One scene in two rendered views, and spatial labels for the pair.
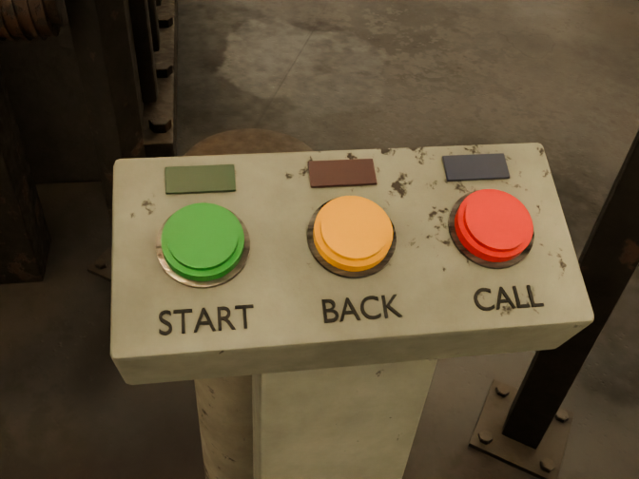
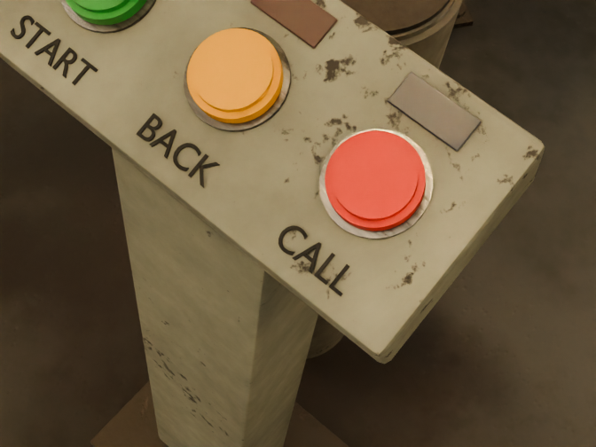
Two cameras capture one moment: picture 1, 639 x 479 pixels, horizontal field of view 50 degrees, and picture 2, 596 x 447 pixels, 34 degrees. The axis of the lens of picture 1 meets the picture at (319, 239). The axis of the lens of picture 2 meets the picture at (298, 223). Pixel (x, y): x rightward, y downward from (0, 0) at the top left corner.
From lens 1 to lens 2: 0.25 m
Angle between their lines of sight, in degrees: 31
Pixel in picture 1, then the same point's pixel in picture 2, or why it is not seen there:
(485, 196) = (389, 145)
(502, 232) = (364, 192)
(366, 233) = (236, 84)
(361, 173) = (309, 26)
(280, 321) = (105, 103)
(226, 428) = not seen: hidden behind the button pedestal
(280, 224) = (189, 17)
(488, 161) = (453, 115)
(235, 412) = not seen: hidden behind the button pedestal
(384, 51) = not seen: outside the picture
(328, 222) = (214, 47)
